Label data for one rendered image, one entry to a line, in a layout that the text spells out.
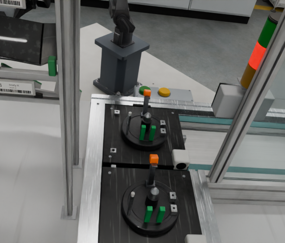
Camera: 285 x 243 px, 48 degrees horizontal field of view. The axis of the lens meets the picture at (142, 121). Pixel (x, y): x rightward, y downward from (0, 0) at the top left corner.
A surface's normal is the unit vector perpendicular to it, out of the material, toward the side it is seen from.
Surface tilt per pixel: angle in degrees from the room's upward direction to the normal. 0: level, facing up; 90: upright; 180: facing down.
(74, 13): 90
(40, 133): 0
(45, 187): 0
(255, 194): 90
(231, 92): 0
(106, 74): 90
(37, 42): 65
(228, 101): 90
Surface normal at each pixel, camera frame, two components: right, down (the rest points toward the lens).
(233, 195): 0.05, 0.69
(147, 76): 0.14, -0.72
